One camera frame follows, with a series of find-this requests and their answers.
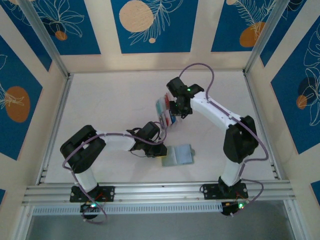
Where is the green card holder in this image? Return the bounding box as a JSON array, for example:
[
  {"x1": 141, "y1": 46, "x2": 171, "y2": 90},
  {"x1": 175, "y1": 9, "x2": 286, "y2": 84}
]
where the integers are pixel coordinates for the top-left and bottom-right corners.
[{"x1": 161, "y1": 143, "x2": 196, "y2": 168}]

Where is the blue and red card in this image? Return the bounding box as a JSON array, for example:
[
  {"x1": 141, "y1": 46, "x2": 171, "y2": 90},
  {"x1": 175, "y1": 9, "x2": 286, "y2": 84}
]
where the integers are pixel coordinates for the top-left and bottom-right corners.
[{"x1": 159, "y1": 111, "x2": 177, "y2": 128}]

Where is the teal card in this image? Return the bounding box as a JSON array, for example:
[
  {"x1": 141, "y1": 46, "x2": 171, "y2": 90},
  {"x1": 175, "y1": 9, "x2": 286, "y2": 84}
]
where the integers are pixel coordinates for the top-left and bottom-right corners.
[{"x1": 155, "y1": 98, "x2": 168, "y2": 116}]

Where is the clear plastic card box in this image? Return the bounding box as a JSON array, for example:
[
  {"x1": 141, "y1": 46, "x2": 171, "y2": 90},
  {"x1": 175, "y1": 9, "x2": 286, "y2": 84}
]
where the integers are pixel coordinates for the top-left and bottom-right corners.
[{"x1": 154, "y1": 91, "x2": 182, "y2": 130}]

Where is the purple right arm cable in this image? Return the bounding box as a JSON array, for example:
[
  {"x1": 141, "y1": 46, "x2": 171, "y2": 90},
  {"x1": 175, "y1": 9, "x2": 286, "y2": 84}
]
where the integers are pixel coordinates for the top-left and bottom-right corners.
[{"x1": 178, "y1": 62, "x2": 270, "y2": 217}]

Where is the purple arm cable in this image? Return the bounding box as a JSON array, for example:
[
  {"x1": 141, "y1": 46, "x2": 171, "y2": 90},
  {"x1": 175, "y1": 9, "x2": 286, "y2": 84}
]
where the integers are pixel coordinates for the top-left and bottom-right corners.
[
  {"x1": 61, "y1": 121, "x2": 167, "y2": 225},
  {"x1": 178, "y1": 62, "x2": 270, "y2": 217}
]

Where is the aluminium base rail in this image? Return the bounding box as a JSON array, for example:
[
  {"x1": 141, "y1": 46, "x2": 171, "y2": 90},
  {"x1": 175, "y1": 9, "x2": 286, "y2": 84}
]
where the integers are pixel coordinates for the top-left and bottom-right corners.
[{"x1": 21, "y1": 179, "x2": 294, "y2": 207}]

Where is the white slotted cable duct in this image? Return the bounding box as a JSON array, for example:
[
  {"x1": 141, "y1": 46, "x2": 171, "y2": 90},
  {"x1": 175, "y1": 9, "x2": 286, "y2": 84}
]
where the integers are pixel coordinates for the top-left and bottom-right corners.
[{"x1": 31, "y1": 202, "x2": 224, "y2": 216}]

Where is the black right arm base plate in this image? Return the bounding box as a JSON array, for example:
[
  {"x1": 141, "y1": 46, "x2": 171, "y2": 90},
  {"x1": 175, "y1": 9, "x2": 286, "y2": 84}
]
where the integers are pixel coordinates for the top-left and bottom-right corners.
[{"x1": 201, "y1": 182, "x2": 249, "y2": 200}]

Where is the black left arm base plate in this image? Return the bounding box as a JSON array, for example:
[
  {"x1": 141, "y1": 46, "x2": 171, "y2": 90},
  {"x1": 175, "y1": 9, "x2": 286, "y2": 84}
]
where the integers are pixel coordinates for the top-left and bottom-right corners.
[{"x1": 69, "y1": 185, "x2": 116, "y2": 203}]

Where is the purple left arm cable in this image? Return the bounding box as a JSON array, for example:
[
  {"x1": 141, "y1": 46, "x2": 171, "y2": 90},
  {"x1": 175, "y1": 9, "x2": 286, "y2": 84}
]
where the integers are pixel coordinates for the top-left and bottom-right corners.
[{"x1": 61, "y1": 121, "x2": 167, "y2": 225}]

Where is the aluminium side rail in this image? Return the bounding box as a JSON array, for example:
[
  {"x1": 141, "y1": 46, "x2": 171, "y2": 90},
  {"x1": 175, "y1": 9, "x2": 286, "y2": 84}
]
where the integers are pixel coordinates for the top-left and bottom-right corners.
[
  {"x1": 36, "y1": 73, "x2": 75, "y2": 186},
  {"x1": 243, "y1": 71, "x2": 282, "y2": 181}
]

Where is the aluminium frame post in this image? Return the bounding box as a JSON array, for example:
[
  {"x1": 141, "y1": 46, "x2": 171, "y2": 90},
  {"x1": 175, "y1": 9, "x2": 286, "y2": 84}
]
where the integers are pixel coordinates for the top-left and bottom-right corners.
[
  {"x1": 18, "y1": 0, "x2": 71, "y2": 79},
  {"x1": 243, "y1": 0, "x2": 292, "y2": 76}
]

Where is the aluminium lower frame beam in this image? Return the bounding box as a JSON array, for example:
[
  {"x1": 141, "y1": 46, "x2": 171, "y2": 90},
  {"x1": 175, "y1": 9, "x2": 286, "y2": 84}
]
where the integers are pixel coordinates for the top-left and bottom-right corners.
[
  {"x1": 12, "y1": 204, "x2": 35, "y2": 240},
  {"x1": 283, "y1": 199, "x2": 305, "y2": 240}
]

